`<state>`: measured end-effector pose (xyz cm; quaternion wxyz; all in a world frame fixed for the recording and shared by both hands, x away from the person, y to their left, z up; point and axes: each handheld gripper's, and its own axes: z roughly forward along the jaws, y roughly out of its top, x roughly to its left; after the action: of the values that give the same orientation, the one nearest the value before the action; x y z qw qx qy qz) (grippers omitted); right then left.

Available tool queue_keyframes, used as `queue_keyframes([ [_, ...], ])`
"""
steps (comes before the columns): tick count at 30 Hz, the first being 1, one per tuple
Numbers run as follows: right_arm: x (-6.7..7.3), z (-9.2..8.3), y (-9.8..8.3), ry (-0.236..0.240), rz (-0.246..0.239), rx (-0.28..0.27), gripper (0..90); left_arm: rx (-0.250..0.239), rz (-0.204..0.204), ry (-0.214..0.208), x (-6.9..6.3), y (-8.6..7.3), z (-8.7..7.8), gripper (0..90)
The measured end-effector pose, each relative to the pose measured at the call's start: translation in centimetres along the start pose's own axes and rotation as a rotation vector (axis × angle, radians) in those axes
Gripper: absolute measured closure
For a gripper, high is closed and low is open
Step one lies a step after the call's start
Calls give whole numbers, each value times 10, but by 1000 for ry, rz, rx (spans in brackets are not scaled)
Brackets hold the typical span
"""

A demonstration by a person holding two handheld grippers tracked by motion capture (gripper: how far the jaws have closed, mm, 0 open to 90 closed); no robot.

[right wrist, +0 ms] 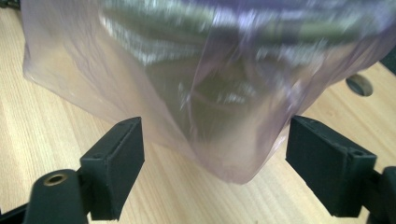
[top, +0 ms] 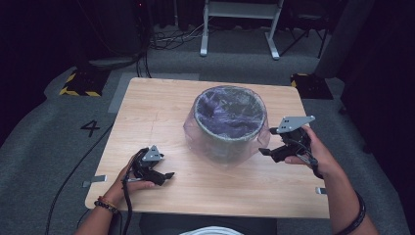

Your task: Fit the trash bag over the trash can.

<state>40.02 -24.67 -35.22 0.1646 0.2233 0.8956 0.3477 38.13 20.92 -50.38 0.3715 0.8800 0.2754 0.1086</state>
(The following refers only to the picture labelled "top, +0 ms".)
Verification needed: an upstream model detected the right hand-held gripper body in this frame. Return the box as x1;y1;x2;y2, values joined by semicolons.
276;115;316;158

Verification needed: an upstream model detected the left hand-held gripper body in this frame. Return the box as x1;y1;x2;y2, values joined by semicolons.
131;145;165;180

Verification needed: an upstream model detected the green plastic bin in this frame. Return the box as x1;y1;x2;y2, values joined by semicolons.
192;85;269;165

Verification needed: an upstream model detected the person's left hand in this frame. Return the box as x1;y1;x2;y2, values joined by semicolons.
107;155;156;207

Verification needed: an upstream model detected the person's right hand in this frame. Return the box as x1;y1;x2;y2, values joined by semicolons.
284;125;344;180

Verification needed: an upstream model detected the yellow black striped base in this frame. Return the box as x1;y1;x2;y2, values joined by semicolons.
59;69;111;98
290;72;335;101

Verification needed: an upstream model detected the black tripod stand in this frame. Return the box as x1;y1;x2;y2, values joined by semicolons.
280;13;331;59

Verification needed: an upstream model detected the grey column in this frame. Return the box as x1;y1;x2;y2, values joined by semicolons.
313;0;376;78

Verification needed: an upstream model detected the white metal stand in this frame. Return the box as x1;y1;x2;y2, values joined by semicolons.
199;0;285;61

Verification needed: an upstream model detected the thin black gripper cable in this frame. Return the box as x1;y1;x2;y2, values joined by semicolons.
294;139;325;180

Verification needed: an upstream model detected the thick black gripper cable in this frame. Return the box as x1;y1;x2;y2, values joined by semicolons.
120;156;145;235

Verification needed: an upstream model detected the orange cord bracelet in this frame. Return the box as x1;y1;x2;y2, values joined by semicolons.
97;195;118;211

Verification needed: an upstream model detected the dark bead bracelet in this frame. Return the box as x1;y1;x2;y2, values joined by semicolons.
93;200;119;215

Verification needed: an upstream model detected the black floor cable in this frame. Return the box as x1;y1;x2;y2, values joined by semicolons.
44;121;115;235

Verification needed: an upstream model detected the bundle of floor cables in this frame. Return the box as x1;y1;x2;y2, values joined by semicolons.
148;23;209;52

